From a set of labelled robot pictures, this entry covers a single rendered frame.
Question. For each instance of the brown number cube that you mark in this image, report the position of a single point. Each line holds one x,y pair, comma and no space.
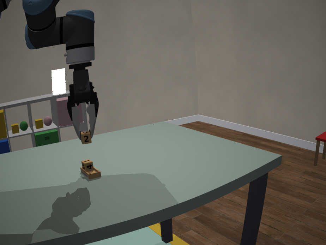
86,137
87,165

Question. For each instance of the brown wooden tray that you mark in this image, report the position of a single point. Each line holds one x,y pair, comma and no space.
91,174

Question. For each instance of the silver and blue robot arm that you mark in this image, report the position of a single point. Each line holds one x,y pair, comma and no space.
76,30

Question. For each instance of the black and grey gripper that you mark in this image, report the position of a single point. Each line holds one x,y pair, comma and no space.
92,108

